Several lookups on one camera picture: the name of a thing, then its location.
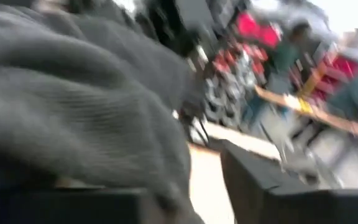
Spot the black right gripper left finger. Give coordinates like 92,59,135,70
0,185,155,224

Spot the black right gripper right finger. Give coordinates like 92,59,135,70
221,139,358,224

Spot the blue-grey baseball cap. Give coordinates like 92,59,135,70
0,2,206,224

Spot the person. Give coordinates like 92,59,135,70
270,21,312,94

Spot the red storage crate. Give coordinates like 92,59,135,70
235,11,282,49

